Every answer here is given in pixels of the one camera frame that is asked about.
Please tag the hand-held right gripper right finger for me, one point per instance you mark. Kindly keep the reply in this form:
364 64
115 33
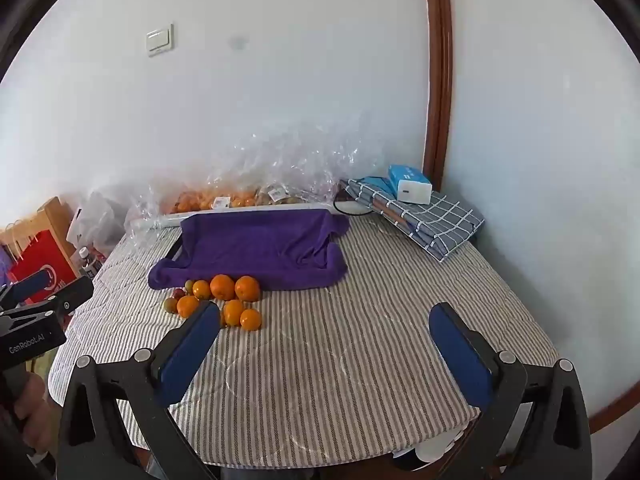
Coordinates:
460 360

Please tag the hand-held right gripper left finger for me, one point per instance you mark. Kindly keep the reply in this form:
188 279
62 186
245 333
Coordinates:
192 355

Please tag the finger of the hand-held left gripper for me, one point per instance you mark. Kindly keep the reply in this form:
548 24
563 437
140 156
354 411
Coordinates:
30 285
75 292

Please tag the small brownish round fruit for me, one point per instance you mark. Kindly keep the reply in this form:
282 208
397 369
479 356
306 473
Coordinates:
178 292
189 285
170 305

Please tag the pile of oranges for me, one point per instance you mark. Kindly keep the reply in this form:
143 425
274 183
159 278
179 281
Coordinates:
222 287

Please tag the person's left hand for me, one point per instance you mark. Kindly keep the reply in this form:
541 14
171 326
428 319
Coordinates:
32 410

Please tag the purple bag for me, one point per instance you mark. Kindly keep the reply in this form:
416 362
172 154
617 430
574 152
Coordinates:
6 270

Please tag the dark tea bottle white cap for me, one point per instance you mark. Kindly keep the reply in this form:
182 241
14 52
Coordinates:
89 265

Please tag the red paper bag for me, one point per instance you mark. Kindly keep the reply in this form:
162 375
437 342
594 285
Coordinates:
45 255

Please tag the wooden chair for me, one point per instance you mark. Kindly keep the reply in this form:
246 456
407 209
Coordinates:
55 215

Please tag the white plastic bag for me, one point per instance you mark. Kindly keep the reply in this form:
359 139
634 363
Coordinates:
95 220

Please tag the white flat object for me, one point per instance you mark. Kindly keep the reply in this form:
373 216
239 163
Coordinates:
435 452

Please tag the crumpled clear plastic bag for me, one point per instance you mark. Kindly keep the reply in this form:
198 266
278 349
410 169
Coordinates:
145 215
340 160

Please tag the purple towel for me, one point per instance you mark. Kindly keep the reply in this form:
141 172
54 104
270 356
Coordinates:
260 250

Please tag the striped quilt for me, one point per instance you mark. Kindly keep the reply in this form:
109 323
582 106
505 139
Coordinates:
325 350

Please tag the clear bag of oranges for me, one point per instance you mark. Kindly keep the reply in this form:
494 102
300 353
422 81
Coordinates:
200 200

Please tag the brown wooden baseboard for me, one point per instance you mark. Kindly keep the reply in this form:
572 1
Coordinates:
615 412

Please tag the blue and white tissue box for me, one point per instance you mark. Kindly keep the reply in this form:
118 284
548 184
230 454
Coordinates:
410 185

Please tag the clear bag of longans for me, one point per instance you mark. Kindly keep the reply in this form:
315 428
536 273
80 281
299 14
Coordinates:
285 196

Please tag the clear plastic bags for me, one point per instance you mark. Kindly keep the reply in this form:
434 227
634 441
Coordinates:
310 207

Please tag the blue packet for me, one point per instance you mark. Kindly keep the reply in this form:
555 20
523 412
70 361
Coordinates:
374 183

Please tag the white wall switch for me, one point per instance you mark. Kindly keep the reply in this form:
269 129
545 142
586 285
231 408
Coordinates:
160 40

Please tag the brown wooden door frame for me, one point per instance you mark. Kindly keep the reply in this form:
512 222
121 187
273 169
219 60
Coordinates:
437 60

